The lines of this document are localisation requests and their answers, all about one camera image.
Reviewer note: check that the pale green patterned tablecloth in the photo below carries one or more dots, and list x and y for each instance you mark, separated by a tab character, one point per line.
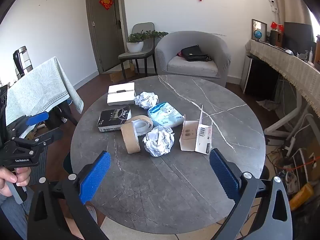
37	90

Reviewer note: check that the grey armchair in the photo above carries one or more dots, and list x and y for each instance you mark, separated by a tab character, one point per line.
195	40

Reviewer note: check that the small blue globe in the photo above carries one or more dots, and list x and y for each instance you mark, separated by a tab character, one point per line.
257	33

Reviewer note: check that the small red flags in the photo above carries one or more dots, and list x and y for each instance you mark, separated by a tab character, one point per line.
275	25

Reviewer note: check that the grey floor cloth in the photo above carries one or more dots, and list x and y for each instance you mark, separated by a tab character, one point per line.
266	104

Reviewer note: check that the dark ribbed floor mat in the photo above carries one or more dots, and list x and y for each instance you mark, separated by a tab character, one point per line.
38	170

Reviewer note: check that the dark green waste bin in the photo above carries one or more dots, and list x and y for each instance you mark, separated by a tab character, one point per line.
67	163

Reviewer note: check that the black cabinet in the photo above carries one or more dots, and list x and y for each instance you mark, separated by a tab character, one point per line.
265	77

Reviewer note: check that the framed picture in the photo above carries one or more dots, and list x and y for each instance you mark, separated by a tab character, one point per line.
262	26

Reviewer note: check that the grey door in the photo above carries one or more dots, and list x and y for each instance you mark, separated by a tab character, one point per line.
105	30

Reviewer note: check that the person's grey trouser leg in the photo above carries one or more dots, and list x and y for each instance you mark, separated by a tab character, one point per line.
11	220

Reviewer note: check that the steel electric kettle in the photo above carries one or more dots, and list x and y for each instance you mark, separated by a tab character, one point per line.
22	60

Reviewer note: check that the yellow bottle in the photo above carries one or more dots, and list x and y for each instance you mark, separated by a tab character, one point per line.
301	196

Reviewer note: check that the grey dining chair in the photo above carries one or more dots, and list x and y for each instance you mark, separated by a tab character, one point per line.
136	55

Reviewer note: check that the black printed carton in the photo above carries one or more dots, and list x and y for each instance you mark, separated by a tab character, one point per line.
112	118

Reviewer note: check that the black monitor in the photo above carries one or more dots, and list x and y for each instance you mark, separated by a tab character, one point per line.
297	36

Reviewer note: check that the white power strip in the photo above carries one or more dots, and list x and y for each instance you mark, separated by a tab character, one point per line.
290	146

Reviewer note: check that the black storage box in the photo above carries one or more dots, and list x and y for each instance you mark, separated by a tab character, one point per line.
53	120

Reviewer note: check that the person's left hand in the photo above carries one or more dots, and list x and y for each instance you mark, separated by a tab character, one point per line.
10	177

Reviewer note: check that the black table leg with sock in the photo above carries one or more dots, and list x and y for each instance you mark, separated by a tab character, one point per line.
63	116
71	116

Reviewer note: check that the bonsai in white pot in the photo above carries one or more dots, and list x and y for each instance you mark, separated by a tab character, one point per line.
135	46

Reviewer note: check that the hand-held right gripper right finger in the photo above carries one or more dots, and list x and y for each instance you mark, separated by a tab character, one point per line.
225	175

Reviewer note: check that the white security camera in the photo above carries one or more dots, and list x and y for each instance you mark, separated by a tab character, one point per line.
272	0

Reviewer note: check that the white cardboard carton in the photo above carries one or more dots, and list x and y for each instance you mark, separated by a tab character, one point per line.
190	136

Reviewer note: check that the beige fringed desk cloth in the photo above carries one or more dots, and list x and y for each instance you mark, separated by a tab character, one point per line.
287	65

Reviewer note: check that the grey slipper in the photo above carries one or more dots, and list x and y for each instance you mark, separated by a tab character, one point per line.
92	212

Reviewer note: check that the white desk frame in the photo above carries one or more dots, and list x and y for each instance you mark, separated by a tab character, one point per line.
295	112

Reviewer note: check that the brown tape roll white inside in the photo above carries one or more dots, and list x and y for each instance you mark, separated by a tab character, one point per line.
146	120

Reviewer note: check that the red diamond door decoration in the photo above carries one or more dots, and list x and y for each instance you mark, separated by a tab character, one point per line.
106	2

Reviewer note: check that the flat cardboard box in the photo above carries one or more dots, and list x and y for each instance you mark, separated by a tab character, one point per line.
117	76

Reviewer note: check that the black handbag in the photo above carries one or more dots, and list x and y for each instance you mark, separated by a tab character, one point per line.
193	52

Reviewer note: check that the pink cloth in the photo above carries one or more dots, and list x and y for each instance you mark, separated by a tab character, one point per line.
179	54

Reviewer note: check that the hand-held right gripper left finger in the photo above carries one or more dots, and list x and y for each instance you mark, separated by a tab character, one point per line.
96	177

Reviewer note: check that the blue tissue packet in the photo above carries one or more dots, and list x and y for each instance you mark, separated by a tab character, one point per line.
165	115

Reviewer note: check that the white paper ball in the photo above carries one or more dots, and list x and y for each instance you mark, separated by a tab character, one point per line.
147	100
158	142

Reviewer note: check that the white box dark slot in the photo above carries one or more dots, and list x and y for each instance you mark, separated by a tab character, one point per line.
121	87

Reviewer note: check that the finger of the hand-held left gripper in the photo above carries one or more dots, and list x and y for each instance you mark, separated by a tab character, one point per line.
37	118
50	135

